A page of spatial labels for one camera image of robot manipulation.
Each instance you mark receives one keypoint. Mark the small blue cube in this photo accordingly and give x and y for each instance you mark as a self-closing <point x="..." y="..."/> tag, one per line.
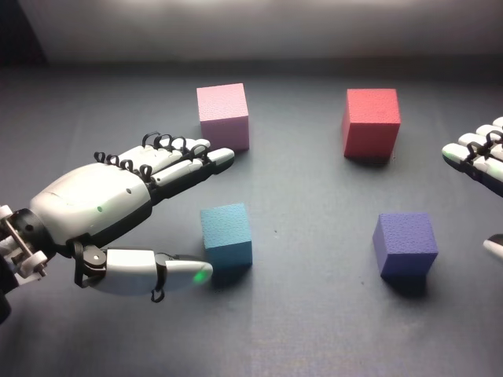
<point x="228" y="243"/>

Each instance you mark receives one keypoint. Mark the red cube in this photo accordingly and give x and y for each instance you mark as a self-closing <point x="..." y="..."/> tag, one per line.
<point x="373" y="129"/>

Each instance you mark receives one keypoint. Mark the pink cube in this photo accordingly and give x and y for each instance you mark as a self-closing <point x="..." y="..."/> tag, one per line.
<point x="224" y="118"/>

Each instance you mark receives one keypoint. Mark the grey table cloth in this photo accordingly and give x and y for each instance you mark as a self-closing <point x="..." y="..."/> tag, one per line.
<point x="306" y="314"/>

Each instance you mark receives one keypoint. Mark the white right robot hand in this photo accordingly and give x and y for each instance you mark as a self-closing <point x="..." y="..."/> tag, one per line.
<point x="487" y="161"/>

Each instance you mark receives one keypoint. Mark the small purple cube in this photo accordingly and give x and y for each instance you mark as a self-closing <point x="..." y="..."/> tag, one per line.
<point x="406" y="247"/>

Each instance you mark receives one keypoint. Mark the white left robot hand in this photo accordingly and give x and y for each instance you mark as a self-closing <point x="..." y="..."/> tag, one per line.
<point x="86" y="196"/>

